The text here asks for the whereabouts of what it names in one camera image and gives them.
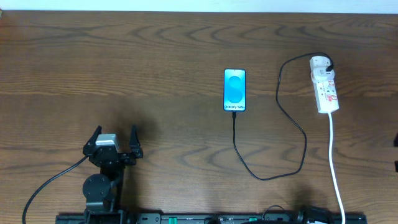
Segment white USB charger plug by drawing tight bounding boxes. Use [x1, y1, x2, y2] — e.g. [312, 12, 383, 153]
[310, 56, 333, 71]

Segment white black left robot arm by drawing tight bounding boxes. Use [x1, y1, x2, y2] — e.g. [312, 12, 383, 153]
[82, 126, 143, 224]

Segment black USB charging cable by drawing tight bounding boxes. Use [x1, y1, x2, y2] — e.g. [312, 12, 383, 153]
[231, 52, 335, 182]

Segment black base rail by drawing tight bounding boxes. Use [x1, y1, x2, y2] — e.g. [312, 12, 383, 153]
[55, 213, 368, 224]

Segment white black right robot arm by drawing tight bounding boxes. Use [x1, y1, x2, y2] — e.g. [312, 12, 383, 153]
[394, 134, 398, 173]

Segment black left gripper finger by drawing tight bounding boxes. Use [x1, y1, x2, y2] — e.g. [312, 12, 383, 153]
[83, 126, 102, 156]
[129, 125, 143, 159]

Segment blue Galaxy smartphone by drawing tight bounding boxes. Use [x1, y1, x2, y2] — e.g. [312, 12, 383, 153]
[223, 68, 246, 112]

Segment white power strip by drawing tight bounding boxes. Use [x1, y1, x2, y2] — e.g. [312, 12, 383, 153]
[311, 67, 340, 114]

